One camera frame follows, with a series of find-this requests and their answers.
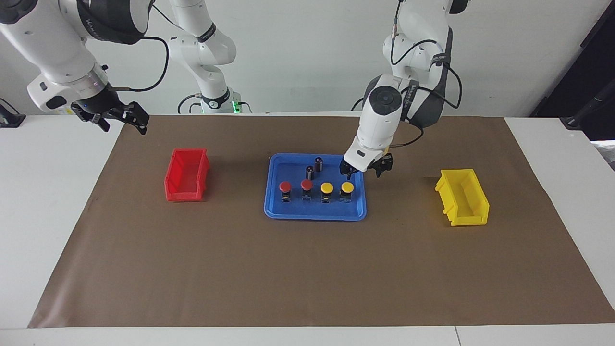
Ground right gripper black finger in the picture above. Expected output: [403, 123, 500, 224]
[71, 102, 111, 133]
[120, 101, 150, 136]

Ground blue plastic tray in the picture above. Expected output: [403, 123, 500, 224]
[264, 153, 367, 221]

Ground red plastic bin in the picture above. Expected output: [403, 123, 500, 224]
[164, 148, 211, 202]

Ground small black device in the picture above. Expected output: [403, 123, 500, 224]
[0, 99, 26, 128]

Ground yellow plastic bin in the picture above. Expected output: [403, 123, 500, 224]
[435, 168, 490, 227]

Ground brown paper table mat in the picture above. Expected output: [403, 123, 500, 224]
[28, 114, 615, 329]

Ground black stand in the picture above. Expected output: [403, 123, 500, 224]
[561, 91, 615, 129]

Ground grey object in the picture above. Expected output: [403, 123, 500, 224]
[595, 140, 615, 171]

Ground black panel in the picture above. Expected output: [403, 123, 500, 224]
[529, 0, 615, 141]

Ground white wall socket box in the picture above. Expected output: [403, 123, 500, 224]
[52, 93, 104, 115]

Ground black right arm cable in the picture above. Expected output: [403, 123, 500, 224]
[108, 0, 170, 93]

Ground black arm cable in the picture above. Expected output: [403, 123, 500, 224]
[108, 0, 170, 93]
[390, 0, 463, 148]

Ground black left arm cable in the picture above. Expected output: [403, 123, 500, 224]
[390, 0, 463, 148]

